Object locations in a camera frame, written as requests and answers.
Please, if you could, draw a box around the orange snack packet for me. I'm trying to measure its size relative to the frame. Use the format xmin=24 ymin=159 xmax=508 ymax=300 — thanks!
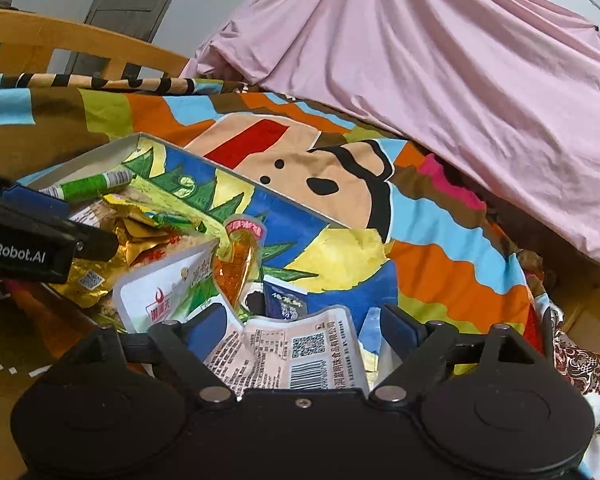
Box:
xmin=212 ymin=215 xmax=267 ymax=312

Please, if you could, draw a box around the wooden bed frame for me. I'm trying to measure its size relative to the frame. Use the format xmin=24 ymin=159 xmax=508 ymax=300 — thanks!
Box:
xmin=0 ymin=7 xmax=600 ymax=342

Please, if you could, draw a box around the picture-lined shallow box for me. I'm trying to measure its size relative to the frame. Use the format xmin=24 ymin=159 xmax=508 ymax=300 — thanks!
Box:
xmin=17 ymin=131 xmax=401 ymax=392

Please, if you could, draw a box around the pink bed sheet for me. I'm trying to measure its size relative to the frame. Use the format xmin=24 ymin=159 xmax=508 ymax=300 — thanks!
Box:
xmin=180 ymin=0 xmax=600 ymax=272

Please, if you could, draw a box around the green stick snack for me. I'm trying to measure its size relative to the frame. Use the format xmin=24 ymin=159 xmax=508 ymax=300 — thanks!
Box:
xmin=39 ymin=169 xmax=134 ymax=204

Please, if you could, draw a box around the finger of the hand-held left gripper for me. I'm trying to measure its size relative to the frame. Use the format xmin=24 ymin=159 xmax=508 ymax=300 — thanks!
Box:
xmin=0 ymin=199 xmax=119 ymax=262
xmin=0 ymin=162 xmax=72 ymax=220

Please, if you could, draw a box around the striped tan cloth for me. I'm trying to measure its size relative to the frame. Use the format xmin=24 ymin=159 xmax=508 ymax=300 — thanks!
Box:
xmin=2 ymin=72 xmax=197 ymax=97

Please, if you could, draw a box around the gold foil packet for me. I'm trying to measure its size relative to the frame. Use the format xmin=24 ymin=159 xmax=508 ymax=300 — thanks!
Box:
xmin=50 ymin=195 xmax=182 ymax=312

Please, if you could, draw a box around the grey cabinet door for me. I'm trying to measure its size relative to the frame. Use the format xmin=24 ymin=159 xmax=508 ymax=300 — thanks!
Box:
xmin=65 ymin=0 xmax=179 ymax=79

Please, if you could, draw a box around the white red-logo snack packet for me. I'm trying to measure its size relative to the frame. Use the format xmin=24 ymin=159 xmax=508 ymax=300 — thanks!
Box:
xmin=112 ymin=240 xmax=231 ymax=337

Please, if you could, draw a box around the clear barcode snack packet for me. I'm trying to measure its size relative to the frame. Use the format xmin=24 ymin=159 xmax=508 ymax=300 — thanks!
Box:
xmin=202 ymin=305 xmax=372 ymax=394

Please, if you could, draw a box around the blue snack bar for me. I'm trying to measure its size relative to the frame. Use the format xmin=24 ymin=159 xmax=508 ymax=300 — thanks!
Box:
xmin=262 ymin=282 xmax=310 ymax=322

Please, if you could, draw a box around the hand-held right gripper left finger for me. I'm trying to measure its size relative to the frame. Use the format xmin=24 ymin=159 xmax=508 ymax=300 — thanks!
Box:
xmin=55 ymin=305 xmax=239 ymax=406

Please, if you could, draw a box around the printed brown blanket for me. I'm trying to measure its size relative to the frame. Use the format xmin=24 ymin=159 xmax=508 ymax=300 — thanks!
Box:
xmin=0 ymin=72 xmax=547 ymax=480

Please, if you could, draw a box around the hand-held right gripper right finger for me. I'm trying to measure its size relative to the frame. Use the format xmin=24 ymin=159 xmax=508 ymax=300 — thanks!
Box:
xmin=367 ymin=304 xmax=552 ymax=406

